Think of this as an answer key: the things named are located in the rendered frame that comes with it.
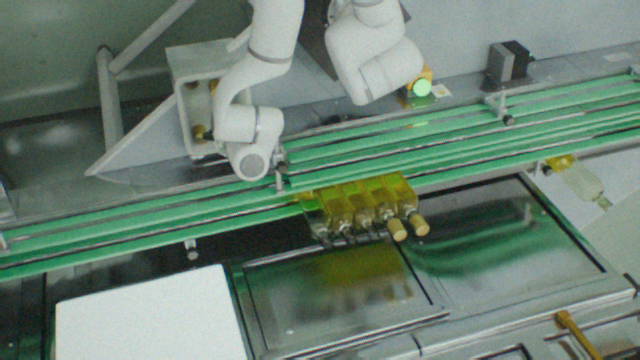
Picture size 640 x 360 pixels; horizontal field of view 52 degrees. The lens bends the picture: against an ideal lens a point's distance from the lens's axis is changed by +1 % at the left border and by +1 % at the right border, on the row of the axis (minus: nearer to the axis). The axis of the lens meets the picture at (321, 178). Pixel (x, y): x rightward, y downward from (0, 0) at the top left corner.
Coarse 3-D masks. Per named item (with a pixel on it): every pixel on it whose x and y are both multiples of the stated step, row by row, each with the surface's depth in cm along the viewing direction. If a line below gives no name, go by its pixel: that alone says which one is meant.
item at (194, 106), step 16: (192, 80) 149; (208, 80) 158; (176, 96) 150; (192, 96) 160; (208, 96) 161; (240, 96) 162; (192, 112) 162; (208, 112) 164; (192, 128) 165; (208, 128) 166; (192, 144) 163; (208, 144) 164
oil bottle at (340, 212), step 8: (336, 184) 166; (320, 192) 164; (328, 192) 164; (336, 192) 164; (328, 200) 161; (336, 200) 161; (344, 200) 161; (328, 208) 159; (336, 208) 159; (344, 208) 159; (336, 216) 157; (344, 216) 157; (352, 216) 157; (336, 224) 156; (344, 224) 156; (352, 224) 158; (336, 232) 158
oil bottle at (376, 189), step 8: (376, 176) 168; (368, 184) 165; (376, 184) 165; (384, 184) 165; (368, 192) 163; (376, 192) 163; (384, 192) 163; (376, 200) 160; (384, 200) 160; (392, 200) 160; (376, 208) 159; (384, 208) 159; (392, 208) 159; (376, 216) 161; (384, 216) 159
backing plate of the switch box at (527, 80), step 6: (486, 72) 183; (492, 78) 181; (522, 78) 180; (528, 78) 180; (498, 84) 178; (504, 84) 178; (510, 84) 178; (516, 84) 178; (522, 84) 178; (528, 84) 178
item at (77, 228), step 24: (624, 120) 184; (504, 144) 176; (384, 168) 168; (408, 168) 170; (192, 192) 162; (216, 192) 162; (240, 192) 162; (264, 192) 162; (288, 192) 162; (96, 216) 156; (120, 216) 156; (144, 216) 156; (168, 216) 155; (24, 240) 150; (48, 240) 150; (72, 240) 150
